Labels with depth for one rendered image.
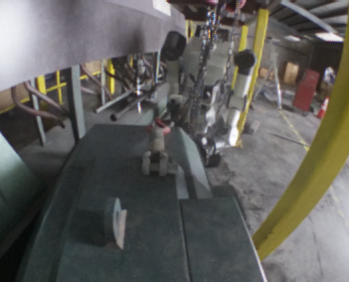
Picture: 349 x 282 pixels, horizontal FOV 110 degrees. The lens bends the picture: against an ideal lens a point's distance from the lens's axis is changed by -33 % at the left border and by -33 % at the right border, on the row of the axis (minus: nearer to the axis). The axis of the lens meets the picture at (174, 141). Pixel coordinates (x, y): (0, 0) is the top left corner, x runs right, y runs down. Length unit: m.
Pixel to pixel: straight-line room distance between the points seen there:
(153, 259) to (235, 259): 0.12
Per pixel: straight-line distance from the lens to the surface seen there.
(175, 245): 0.29
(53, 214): 0.39
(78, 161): 0.49
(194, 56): 0.99
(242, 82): 1.07
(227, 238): 0.31
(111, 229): 0.25
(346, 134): 0.56
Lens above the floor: 1.13
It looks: 31 degrees down
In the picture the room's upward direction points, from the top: 7 degrees clockwise
